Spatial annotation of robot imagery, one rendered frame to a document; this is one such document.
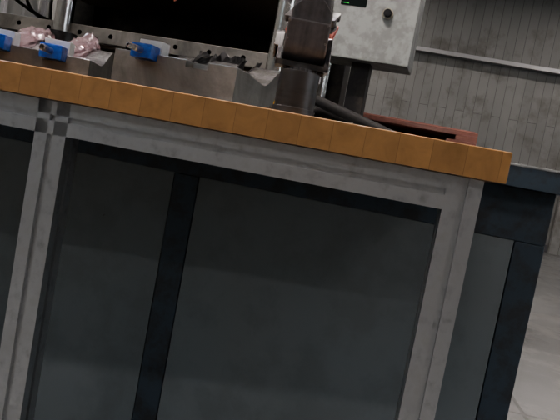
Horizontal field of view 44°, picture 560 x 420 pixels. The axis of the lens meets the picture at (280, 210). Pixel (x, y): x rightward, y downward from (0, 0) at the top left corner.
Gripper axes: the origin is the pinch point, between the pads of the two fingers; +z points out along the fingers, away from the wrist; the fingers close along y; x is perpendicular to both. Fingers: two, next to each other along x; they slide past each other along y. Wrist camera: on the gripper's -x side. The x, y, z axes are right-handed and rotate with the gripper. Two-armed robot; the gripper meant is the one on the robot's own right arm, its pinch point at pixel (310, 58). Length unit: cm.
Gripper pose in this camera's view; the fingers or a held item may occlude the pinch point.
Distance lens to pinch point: 146.8
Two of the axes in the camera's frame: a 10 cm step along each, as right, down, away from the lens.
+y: -9.6, -1.9, 2.3
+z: -0.5, 8.6, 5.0
